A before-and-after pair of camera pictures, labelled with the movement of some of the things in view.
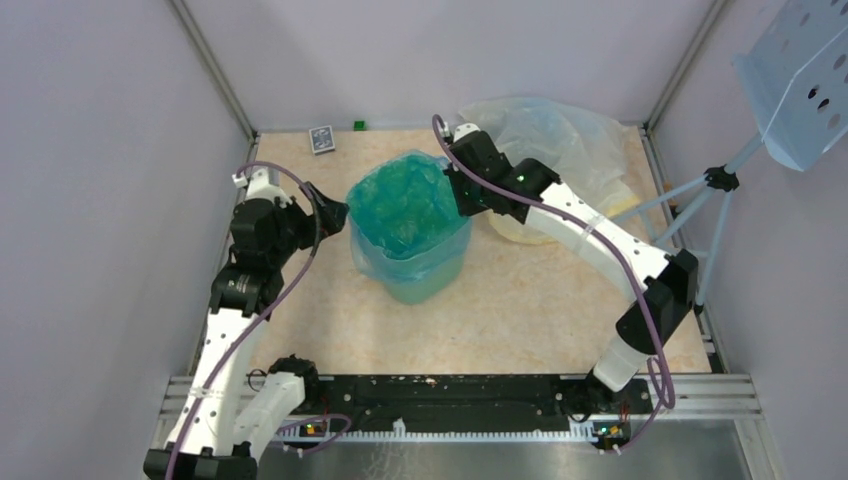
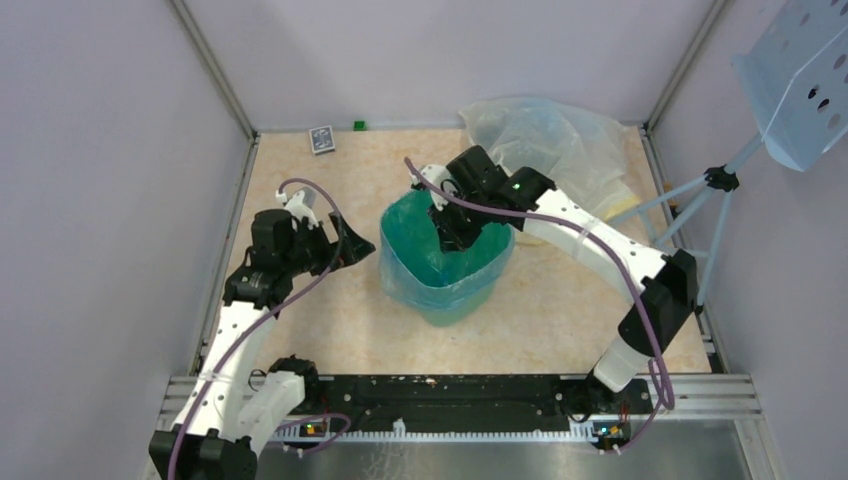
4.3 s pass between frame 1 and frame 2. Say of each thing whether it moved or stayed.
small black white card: stayed
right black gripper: moved
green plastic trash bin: moved
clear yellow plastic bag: stayed
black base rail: stayed
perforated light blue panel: stayed
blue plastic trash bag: moved
